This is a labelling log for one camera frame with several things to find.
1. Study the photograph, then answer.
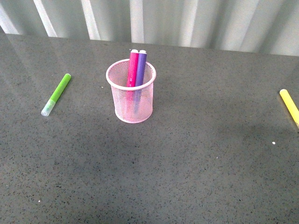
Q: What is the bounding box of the pink marker pen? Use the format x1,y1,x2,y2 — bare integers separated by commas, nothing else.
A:
126,49,139,111

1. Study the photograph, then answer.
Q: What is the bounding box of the purple marker pen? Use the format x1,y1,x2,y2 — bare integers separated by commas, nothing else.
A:
134,50,147,113

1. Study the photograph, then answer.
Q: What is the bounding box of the pink mesh cup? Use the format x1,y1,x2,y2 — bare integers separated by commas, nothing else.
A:
106,59,157,123

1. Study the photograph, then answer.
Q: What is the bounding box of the green marker pen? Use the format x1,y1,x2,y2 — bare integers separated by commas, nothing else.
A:
41,74,71,117

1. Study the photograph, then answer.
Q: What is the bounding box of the yellow marker pen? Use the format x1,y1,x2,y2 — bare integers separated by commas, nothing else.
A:
279,89,299,127

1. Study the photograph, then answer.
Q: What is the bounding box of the white curtain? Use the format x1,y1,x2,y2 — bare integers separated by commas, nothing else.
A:
0,0,299,56

